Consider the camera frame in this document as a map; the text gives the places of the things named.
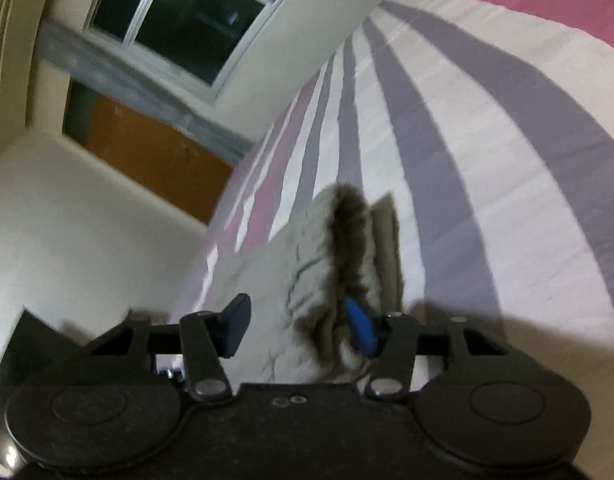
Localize brown wooden door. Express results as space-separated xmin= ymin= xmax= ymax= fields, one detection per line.
xmin=63 ymin=80 xmax=232 ymax=224

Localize grey curtain left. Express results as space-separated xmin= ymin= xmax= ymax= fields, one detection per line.
xmin=36 ymin=20 xmax=253 ymax=167

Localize grey sweat pants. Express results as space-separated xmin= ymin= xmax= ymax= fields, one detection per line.
xmin=207 ymin=184 xmax=403 ymax=388

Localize purple pink striped bedsheet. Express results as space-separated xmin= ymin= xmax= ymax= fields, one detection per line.
xmin=173 ymin=0 xmax=614 ymax=479

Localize dark glass window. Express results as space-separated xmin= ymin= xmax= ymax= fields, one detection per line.
xmin=89 ymin=0 xmax=283 ymax=102

